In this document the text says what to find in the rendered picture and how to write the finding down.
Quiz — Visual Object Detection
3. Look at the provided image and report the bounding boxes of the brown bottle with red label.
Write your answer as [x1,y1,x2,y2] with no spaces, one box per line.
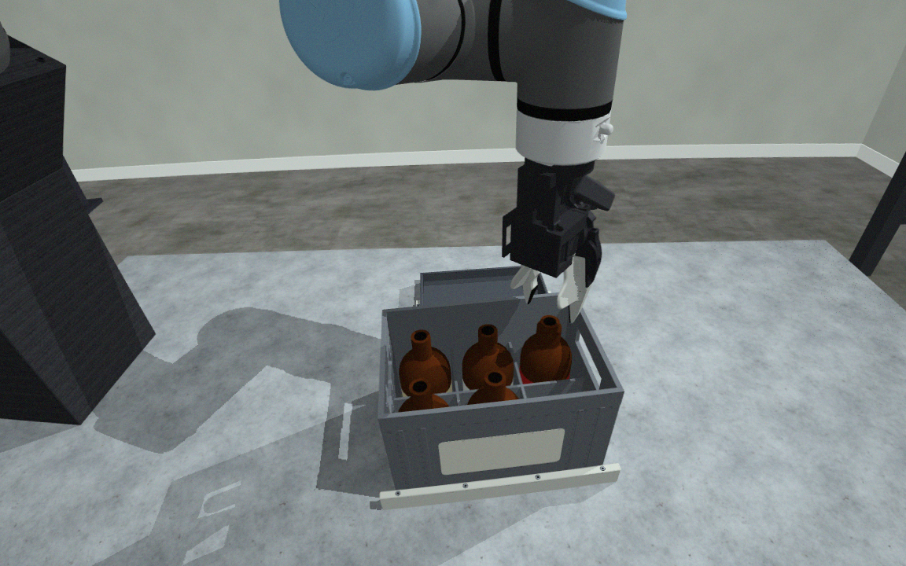
[519,315,572,384]

